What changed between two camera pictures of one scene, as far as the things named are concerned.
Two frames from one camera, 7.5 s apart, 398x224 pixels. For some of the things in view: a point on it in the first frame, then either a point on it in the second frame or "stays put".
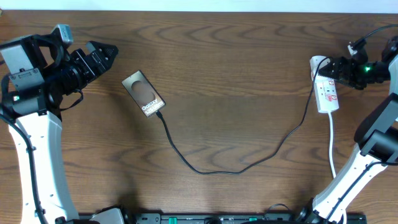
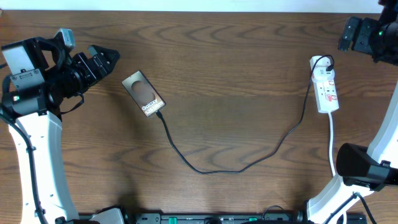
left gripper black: [99, 61] stays put
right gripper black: [349, 63] -> [367, 25]
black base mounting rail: [173, 218] stays put
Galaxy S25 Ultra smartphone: [143, 93] stays put
